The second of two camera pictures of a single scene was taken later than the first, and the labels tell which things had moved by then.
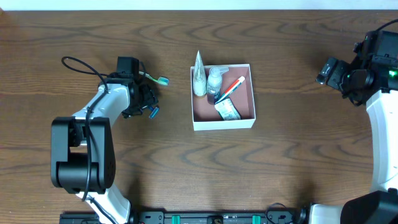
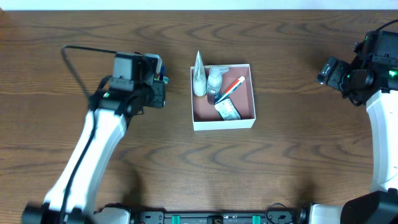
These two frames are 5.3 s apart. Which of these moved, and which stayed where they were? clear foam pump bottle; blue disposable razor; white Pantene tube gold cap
Moved: blue disposable razor
Stayed: white Pantene tube gold cap; clear foam pump bottle
